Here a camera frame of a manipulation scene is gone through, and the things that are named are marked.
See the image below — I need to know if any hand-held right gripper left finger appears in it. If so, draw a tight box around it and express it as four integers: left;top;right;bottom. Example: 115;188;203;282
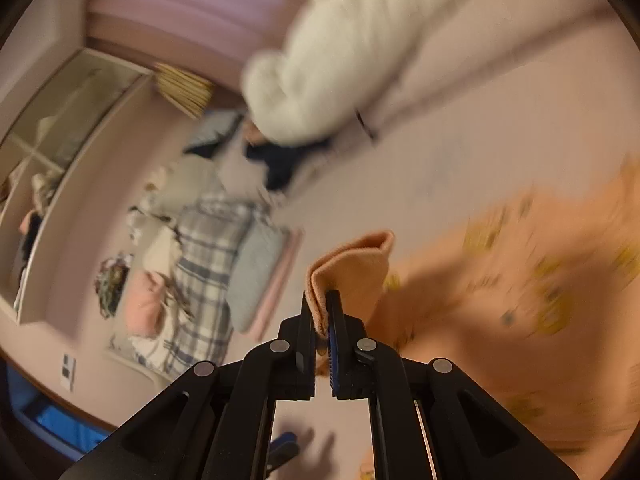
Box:
60;292;318;480

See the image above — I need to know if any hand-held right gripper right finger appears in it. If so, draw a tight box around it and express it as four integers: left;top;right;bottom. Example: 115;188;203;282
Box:
325;290;582;480

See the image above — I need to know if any grey pillow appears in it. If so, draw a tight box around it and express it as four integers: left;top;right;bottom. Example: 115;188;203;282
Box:
225;220;292;335

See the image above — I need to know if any pile of folded clothes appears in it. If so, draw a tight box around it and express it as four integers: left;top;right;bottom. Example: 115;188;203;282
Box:
129;194;272;377

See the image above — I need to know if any pink cloth bundle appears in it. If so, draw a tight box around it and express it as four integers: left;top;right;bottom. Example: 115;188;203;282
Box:
124;269;170;337

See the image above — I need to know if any bed with lilac sheet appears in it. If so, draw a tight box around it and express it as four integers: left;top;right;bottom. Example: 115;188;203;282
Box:
220;0;640;480

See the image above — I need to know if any white fleece blanket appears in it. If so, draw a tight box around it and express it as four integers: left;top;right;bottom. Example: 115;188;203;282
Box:
242;0;475;145

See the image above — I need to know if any open wardrobe shelf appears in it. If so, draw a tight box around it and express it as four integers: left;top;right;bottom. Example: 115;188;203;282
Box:
0;47;157;327

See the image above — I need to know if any blue grey cloth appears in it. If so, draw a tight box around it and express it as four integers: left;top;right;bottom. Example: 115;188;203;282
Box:
184;109;243;157

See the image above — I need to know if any pink pleated curtain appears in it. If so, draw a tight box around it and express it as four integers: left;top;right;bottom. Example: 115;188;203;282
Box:
86;0;323;92

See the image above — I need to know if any multicoloured cloth bundle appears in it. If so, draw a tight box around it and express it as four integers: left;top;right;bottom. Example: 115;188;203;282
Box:
94;254;135;318

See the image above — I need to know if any dark navy clothing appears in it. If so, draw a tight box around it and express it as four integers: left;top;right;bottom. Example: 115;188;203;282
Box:
244;139;333;192

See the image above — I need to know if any lilac duvet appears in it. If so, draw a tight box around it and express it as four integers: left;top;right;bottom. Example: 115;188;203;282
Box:
325;0;626;151

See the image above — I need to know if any blue storage box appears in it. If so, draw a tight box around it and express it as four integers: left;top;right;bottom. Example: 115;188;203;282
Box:
7;367;108;458

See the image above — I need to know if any peach cartoon print garment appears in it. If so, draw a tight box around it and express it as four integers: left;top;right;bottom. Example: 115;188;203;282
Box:
305;160;640;480

